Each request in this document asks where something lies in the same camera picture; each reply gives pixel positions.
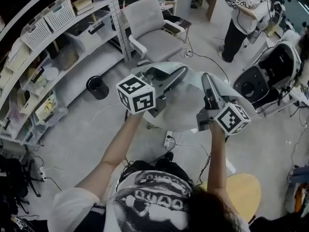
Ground spare gripper unit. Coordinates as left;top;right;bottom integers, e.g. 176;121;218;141
14;216;29;230

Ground black floor cable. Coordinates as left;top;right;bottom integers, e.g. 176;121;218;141
192;51;230;85

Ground grey office chair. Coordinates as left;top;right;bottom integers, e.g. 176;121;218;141
122;0;188;66

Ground round wooden stool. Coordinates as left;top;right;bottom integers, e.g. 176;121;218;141
200;173;263;224

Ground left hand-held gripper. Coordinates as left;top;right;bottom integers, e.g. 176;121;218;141
115;66;189;117

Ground clear plastic storage box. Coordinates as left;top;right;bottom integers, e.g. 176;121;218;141
66;9;114;55
46;38;81;73
20;56;61;97
33;90;69;128

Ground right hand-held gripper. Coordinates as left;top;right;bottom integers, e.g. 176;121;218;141
196;72;252;137

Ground grey tablecloth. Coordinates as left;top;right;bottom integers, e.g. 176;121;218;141
130;61;263;133

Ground black waste bin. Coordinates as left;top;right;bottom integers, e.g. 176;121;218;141
86;75;110;101

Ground stack of beige books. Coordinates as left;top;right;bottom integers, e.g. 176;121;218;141
71;0;95;16

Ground brown wooden desk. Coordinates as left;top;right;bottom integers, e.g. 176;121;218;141
199;0;244;23

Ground person's left forearm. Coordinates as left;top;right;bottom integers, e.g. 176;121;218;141
74;112;145;193

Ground person's right forearm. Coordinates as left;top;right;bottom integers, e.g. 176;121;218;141
206;122;229;204

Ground white perforated basket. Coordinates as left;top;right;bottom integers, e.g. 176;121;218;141
20;16;53;51
42;0;77;32

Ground small black side table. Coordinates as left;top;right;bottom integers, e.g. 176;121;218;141
163;14;193;36

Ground white metal shelving unit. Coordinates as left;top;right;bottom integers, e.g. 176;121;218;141
0;0;180;146

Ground person's black trousers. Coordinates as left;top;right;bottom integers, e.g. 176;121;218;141
119;159;195;187

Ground black tripod stand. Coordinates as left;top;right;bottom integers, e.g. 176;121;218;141
0;150;45;215

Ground white printed shirt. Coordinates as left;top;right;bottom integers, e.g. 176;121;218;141
47;169;252;232

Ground white floor cable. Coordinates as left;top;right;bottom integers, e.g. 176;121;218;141
65;102;127;170

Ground person's black shoe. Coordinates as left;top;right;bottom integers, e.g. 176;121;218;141
155;151;175;164

